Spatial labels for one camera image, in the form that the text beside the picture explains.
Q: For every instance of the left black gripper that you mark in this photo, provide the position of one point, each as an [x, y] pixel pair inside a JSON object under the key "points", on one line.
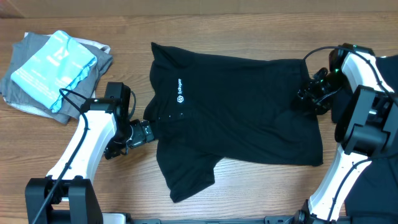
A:
{"points": [[143, 132]]}

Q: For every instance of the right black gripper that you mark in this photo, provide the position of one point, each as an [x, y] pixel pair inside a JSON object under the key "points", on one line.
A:
{"points": [[323, 106]]}

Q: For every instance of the black polo shirt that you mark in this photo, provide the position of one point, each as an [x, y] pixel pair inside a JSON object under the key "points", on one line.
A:
{"points": [[208, 107]]}

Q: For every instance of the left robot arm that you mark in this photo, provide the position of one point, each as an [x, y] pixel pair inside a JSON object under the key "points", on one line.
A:
{"points": [[105, 130]]}

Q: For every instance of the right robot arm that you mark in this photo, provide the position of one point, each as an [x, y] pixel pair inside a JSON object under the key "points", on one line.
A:
{"points": [[364, 133]]}

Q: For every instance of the pile of black clothes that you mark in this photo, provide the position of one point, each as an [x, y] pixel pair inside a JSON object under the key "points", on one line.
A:
{"points": [[373, 198]]}

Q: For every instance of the folded light blue shirt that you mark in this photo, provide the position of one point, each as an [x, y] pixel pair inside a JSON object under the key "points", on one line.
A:
{"points": [[61, 63]]}

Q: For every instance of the folded dark grey shirt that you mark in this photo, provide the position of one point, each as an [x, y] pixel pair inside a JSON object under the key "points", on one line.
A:
{"points": [[82, 90]]}

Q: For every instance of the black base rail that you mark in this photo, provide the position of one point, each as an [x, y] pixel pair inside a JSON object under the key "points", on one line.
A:
{"points": [[199, 221]]}

